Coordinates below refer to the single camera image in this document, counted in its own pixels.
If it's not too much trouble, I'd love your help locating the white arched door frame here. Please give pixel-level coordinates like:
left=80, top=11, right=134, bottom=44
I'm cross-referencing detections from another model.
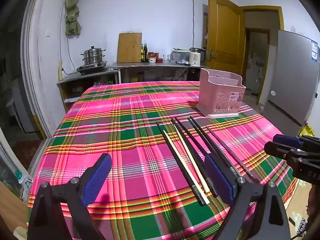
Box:
left=20, top=0, right=53, bottom=138

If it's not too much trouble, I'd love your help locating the black induction cooker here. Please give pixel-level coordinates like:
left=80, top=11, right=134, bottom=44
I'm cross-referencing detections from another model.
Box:
left=76, top=61, right=108, bottom=75

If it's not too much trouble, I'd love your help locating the pink plastic utensil basket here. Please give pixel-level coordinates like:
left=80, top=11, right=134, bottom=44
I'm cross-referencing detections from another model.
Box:
left=196, top=68, right=247, bottom=118

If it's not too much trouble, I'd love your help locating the low steel stove stand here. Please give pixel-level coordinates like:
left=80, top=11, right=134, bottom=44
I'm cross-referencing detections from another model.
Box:
left=57, top=66, right=119, bottom=113

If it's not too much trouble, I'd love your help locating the white wall cable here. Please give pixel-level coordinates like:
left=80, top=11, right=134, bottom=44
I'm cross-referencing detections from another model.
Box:
left=192, top=0, right=196, bottom=48

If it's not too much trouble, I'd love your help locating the grey refrigerator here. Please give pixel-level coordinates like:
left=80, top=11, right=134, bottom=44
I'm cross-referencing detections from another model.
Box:
left=259, top=29, right=320, bottom=133

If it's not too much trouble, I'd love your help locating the black and beige chopstick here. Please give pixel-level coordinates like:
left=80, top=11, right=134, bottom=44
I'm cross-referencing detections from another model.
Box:
left=162, top=130, right=210, bottom=204
left=171, top=118, right=209, bottom=194

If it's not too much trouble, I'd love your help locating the plastic bottle with green cap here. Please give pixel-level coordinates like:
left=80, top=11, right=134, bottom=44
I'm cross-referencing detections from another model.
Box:
left=14, top=170, right=33, bottom=193

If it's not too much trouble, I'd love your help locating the yellow plastic bag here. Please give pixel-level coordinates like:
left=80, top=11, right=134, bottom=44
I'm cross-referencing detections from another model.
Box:
left=299, top=124, right=315, bottom=137

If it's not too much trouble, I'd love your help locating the yellow wooden door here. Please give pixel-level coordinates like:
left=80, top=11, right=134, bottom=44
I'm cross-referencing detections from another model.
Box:
left=207, top=0, right=247, bottom=83

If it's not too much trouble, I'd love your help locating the pink plaid tablecloth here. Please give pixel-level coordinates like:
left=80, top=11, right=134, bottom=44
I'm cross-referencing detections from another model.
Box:
left=27, top=81, right=299, bottom=240

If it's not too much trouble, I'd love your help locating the white electric kettle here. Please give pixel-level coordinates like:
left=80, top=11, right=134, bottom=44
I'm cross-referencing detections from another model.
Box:
left=189, top=47, right=207, bottom=67

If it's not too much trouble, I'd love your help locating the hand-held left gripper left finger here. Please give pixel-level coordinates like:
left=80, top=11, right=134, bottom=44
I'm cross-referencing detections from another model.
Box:
left=26, top=153, right=112, bottom=240

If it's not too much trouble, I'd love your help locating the wooden cutting board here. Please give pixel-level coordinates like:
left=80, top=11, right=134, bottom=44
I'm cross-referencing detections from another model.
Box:
left=117, top=32, right=142, bottom=63

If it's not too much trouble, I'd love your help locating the metal chopstick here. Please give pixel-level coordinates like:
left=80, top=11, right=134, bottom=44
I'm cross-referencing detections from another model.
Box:
left=206, top=127, right=254, bottom=178
left=206, top=127, right=242, bottom=177

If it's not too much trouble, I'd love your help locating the stainless steel steamer pot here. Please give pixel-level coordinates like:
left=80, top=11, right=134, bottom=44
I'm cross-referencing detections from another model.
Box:
left=80, top=46, right=106, bottom=66

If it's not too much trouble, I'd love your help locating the green hanging cloth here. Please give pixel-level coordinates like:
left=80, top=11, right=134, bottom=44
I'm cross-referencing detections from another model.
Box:
left=64, top=0, right=82, bottom=37

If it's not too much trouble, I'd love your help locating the steel kitchen counter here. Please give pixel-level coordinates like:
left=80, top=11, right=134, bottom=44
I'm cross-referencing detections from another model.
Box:
left=111, top=62, right=203, bottom=84

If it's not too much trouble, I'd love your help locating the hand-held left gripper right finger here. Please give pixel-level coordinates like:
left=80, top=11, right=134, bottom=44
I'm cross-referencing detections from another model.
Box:
left=204, top=154, right=292, bottom=240

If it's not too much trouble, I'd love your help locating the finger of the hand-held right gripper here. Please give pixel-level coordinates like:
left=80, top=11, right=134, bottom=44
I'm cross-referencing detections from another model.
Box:
left=272, top=134, right=304, bottom=148
left=264, top=141, right=304, bottom=159

